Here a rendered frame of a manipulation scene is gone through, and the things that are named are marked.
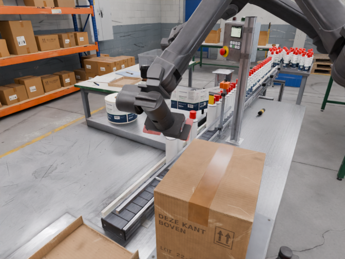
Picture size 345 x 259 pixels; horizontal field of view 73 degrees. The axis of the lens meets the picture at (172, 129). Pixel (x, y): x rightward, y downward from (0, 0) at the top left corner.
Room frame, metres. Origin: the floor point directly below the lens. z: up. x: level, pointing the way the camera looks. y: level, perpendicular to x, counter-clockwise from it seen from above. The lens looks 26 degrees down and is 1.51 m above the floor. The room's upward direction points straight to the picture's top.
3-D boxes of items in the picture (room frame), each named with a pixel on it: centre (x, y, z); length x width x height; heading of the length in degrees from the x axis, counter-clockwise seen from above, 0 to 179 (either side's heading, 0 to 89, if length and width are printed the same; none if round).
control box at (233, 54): (1.31, -0.36, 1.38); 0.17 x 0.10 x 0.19; 24
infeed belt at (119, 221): (1.26, -0.23, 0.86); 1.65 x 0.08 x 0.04; 149
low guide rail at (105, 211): (1.04, -0.04, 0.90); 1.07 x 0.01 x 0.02; 149
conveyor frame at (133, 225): (1.26, -0.23, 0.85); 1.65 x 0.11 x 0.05; 149
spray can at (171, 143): (0.88, 0.00, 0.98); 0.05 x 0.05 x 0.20
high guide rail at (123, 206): (1.00, -0.11, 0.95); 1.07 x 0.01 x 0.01; 149
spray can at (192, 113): (1.06, -0.10, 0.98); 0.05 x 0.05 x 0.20
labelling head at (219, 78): (1.67, -0.37, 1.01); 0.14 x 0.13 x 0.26; 149
